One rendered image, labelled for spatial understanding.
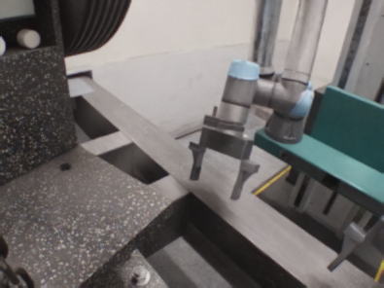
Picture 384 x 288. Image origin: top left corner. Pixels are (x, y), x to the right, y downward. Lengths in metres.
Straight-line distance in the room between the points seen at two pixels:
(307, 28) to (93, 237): 0.67
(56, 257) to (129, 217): 0.11
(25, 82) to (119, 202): 0.24
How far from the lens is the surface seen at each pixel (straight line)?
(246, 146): 0.63
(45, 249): 0.38
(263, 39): 0.87
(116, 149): 0.97
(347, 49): 1.01
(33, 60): 0.46
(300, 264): 0.69
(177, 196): 0.76
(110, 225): 0.39
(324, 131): 1.05
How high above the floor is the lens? 1.19
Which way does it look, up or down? 33 degrees down
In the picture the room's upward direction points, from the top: 5 degrees clockwise
